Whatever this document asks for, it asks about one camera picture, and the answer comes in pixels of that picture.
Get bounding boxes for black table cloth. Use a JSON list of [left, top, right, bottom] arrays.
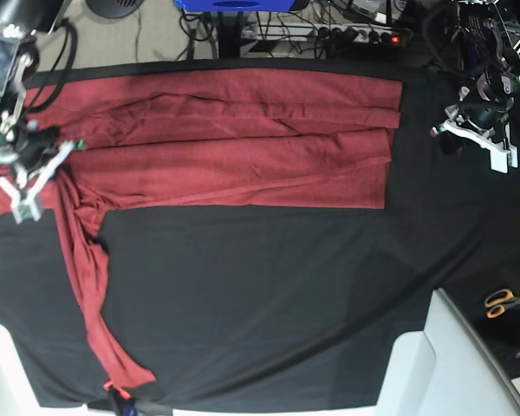
[[0, 59, 520, 413]]

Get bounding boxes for blue clamp at bottom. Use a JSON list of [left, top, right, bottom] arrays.
[[102, 380, 174, 416]]

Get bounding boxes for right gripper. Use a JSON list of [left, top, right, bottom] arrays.
[[0, 122, 76, 182]]

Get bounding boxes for red long-sleeve T-shirt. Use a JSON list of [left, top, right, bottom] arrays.
[[0, 71, 403, 389]]

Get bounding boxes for white power strip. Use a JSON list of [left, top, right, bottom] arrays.
[[241, 21, 413, 47]]

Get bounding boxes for black stand post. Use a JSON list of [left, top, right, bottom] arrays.
[[214, 11, 249, 59]]

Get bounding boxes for blue plastic box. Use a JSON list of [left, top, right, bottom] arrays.
[[175, 0, 295, 13]]

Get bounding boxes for yellow-handled scissors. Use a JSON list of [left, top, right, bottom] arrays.
[[484, 289, 520, 319]]

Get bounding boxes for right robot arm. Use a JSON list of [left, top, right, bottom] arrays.
[[0, 1, 77, 183]]

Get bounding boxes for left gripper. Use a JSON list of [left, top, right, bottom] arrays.
[[439, 87, 514, 156]]

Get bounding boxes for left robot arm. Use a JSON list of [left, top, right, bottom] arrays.
[[420, 1, 520, 166]]

